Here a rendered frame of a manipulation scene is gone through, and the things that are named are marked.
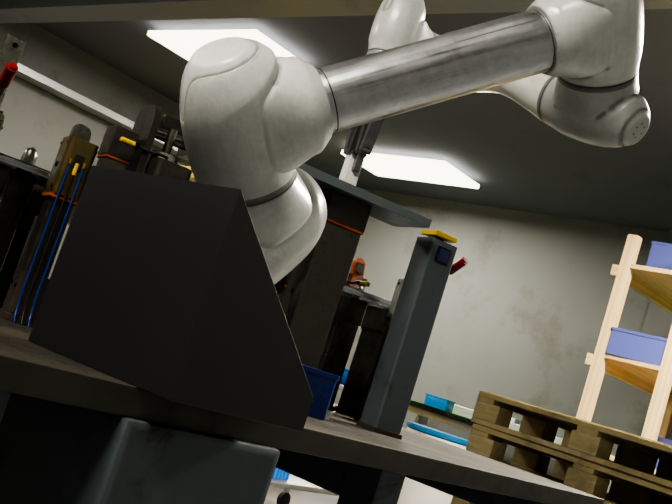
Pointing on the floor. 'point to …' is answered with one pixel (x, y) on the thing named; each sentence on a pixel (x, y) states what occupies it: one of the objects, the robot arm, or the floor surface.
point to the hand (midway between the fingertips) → (350, 172)
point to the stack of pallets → (572, 452)
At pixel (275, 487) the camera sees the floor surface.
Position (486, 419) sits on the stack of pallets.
